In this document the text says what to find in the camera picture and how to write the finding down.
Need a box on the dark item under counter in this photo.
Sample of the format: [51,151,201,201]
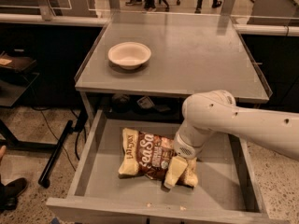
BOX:
[111,94,131,112]

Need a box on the white tagged item under counter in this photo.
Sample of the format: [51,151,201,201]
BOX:
[137,96,154,109]

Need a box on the white paper bowl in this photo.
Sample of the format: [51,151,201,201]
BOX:
[107,42,151,70]

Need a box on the grey open top drawer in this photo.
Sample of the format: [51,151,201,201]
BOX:
[47,111,285,224]

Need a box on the black side table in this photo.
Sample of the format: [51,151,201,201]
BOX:
[0,51,73,189]

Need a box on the black floor cable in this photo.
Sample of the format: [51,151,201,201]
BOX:
[29,105,89,173]

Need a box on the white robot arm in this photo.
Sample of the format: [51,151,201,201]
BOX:
[164,90,299,189]

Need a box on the brown chip bag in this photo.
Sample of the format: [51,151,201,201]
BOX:
[119,128,198,188]

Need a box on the brown shoe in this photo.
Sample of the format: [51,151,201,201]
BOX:
[0,177,28,211]

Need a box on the grey counter cabinet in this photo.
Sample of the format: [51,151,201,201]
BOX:
[76,12,271,121]

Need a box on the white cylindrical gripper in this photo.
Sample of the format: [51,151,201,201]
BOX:
[164,119,214,189]

